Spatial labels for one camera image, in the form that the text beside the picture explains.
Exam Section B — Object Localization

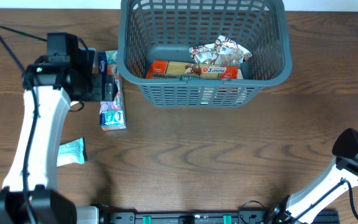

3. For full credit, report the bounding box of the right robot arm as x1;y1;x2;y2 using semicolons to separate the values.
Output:
86;75;358;218

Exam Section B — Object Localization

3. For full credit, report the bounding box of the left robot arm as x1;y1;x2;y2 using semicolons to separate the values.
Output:
0;47;103;223

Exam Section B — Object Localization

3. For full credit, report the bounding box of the beige nut snack bag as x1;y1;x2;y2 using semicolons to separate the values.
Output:
189;44;219;64

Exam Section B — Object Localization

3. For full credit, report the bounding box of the grey plastic basket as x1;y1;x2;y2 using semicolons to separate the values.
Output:
117;0;293;108

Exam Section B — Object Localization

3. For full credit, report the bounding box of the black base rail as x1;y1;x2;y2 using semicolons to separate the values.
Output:
94;205;341;224

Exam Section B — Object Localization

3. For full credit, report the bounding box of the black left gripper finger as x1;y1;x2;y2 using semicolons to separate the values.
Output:
80;47;96;75
87;74;118;101

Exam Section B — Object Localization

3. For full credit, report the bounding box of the orange San Remo pasta pack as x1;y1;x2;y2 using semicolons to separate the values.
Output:
146;60;243;80

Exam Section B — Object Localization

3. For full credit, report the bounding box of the colourful Kleenex tissue pack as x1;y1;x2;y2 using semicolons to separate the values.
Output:
98;50;127;131

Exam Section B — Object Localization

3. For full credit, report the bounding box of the teal snack packet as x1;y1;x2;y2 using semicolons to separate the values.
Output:
57;138;86;167

